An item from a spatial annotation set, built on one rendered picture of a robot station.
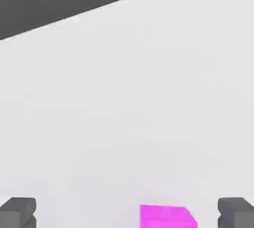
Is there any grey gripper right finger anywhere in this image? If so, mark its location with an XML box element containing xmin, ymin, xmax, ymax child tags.
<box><xmin>217</xmin><ymin>197</ymin><xmax>254</xmax><ymax>228</ymax></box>

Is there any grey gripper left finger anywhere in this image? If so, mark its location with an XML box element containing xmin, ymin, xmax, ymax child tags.
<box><xmin>0</xmin><ymin>197</ymin><xmax>37</xmax><ymax>228</ymax></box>

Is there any small magenta cube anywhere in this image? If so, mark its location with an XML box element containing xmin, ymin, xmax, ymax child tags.
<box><xmin>139</xmin><ymin>204</ymin><xmax>198</xmax><ymax>228</ymax></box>

